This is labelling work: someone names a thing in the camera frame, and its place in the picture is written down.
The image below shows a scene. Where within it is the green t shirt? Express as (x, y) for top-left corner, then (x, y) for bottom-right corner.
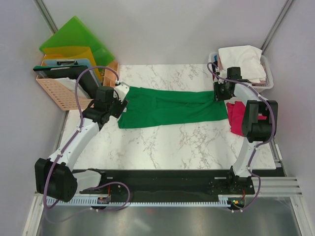
(118, 87), (228, 129)

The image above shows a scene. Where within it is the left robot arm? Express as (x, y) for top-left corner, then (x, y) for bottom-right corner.
(34, 84), (129, 202)

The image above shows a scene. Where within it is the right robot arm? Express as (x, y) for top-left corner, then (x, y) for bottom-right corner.
(207, 62), (278, 194)

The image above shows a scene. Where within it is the red t shirt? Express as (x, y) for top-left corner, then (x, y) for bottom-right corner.
(226, 100), (268, 135)

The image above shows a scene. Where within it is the pink t shirt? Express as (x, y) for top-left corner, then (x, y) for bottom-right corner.
(217, 55), (266, 86)

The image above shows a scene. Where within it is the black binder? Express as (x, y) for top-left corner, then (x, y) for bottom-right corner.
(33, 65), (101, 98)

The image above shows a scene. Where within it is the white laundry basket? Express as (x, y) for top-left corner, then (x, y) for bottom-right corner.
(208, 52), (274, 92)

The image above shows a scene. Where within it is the peach file organizer basket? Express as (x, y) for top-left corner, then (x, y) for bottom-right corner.
(36, 56), (116, 111)

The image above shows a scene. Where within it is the blue clipboard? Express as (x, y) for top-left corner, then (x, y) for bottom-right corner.
(41, 59), (92, 79)

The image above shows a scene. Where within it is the yellow plastic folder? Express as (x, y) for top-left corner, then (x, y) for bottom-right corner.
(42, 45), (102, 79)

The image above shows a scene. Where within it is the green plastic folder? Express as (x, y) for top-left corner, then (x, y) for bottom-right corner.
(39, 16), (115, 66)

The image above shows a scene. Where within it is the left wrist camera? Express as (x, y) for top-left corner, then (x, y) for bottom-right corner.
(114, 82), (130, 101)

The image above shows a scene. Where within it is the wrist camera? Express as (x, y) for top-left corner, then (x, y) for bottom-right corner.
(114, 82), (130, 101)
(216, 69), (227, 79)

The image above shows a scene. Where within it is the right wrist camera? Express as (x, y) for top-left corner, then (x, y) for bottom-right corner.
(216, 69), (227, 79)

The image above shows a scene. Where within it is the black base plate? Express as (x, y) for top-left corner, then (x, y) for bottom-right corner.
(81, 170), (255, 196)

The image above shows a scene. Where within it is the white cable duct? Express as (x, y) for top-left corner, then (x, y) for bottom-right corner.
(56, 196), (231, 207)

